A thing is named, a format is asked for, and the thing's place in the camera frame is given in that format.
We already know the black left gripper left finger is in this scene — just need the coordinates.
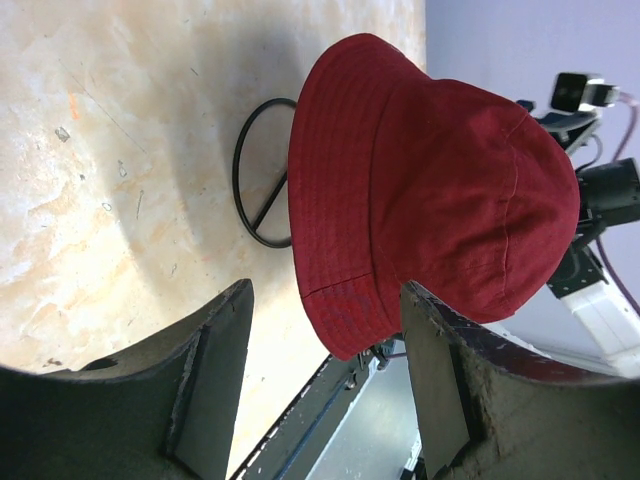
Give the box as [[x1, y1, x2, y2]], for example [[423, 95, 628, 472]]
[[1, 279, 254, 479]]

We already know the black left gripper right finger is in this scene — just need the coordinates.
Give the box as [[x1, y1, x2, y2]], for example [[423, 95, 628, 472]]
[[400, 282, 639, 479]]

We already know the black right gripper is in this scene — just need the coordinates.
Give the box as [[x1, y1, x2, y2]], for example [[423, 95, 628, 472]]
[[516, 100, 600, 157]]

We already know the dark red cap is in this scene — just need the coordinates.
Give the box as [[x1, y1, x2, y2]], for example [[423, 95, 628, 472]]
[[287, 33, 580, 360]]

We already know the black cable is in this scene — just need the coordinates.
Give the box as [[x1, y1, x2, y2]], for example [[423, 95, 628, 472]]
[[231, 96, 300, 249]]

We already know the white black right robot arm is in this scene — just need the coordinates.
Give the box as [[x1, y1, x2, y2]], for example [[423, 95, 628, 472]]
[[505, 93, 639, 379]]

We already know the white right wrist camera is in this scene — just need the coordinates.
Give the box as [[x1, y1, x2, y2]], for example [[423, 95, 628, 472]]
[[550, 72, 620, 113]]

